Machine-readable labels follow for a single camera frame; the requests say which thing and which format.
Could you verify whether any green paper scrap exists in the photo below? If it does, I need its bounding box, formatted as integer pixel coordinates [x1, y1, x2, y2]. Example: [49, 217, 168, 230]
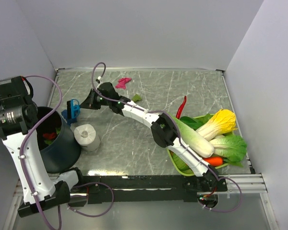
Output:
[132, 94, 142, 103]
[43, 128, 61, 146]

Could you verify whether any red chili pepper toy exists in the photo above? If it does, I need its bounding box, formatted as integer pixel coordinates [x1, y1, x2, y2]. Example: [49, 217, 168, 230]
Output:
[176, 96, 187, 119]

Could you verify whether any orange carrot toy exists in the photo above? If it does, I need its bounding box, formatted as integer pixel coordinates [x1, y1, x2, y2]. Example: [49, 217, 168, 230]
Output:
[203, 157, 223, 167]

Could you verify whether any pink paper scrap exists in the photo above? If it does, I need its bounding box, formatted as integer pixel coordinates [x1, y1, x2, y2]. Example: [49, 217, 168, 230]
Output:
[115, 78, 132, 90]

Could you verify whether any green leafy vegetable toy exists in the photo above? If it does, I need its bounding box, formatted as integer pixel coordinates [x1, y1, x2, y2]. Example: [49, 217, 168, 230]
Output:
[180, 114, 247, 168]

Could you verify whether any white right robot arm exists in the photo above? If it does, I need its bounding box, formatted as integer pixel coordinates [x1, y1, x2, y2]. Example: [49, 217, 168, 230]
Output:
[80, 82, 220, 191]

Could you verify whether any napa cabbage toy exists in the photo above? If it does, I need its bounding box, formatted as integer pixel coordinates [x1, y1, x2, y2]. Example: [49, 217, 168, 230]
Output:
[171, 116, 214, 158]

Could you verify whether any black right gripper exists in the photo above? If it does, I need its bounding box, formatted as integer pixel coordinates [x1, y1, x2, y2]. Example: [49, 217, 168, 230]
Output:
[80, 89, 111, 111]

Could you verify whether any red paper scrap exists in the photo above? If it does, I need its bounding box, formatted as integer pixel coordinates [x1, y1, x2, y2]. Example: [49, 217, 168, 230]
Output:
[43, 132, 57, 140]

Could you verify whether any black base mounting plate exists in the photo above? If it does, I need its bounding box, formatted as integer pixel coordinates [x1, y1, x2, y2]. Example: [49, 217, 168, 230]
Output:
[69, 175, 228, 207]

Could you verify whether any dark round trash bin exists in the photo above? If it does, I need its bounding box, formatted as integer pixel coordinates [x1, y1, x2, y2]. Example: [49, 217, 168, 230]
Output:
[36, 112, 81, 174]

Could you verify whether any green vegetable basket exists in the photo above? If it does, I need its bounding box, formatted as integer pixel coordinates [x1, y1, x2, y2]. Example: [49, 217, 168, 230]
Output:
[167, 114, 238, 177]

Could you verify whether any aluminium front rail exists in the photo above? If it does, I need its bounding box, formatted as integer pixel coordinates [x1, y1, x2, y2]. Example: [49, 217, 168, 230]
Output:
[13, 174, 268, 197]

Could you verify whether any green paper scrap front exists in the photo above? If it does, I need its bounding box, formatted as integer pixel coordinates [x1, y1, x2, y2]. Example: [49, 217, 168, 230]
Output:
[132, 94, 142, 103]

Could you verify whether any white paper towel roll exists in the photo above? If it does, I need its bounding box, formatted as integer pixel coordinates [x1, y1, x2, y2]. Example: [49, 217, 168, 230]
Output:
[74, 124, 100, 151]

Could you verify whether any yellow cabbage toy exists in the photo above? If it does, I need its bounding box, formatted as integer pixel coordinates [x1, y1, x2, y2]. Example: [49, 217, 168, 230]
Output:
[196, 109, 237, 141]

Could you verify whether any blue hand brush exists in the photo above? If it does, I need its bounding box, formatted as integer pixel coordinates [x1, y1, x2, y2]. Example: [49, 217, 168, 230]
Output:
[67, 99, 80, 119]

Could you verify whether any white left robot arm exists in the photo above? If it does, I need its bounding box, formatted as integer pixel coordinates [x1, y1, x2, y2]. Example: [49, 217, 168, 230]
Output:
[0, 76, 85, 218]

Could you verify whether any dark blue paper scrap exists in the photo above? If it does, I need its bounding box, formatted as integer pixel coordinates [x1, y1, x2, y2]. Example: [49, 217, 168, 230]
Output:
[61, 110, 73, 126]

